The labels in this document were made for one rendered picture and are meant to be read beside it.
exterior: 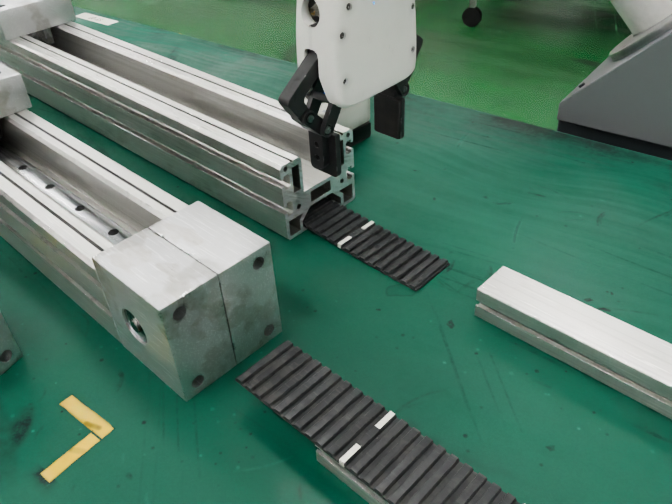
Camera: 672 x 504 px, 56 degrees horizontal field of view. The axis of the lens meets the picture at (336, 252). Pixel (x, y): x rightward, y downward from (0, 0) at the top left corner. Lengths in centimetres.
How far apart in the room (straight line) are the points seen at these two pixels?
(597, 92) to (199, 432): 61
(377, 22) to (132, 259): 26
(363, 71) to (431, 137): 32
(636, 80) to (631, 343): 39
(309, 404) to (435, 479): 10
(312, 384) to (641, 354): 24
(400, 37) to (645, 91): 38
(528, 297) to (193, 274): 26
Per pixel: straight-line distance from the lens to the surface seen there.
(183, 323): 46
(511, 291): 54
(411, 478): 41
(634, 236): 68
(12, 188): 65
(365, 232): 64
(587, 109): 86
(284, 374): 47
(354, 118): 78
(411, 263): 60
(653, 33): 84
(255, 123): 73
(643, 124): 85
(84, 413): 53
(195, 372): 50
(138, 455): 49
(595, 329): 52
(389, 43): 53
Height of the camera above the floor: 116
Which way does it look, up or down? 38 degrees down
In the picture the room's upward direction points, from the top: 4 degrees counter-clockwise
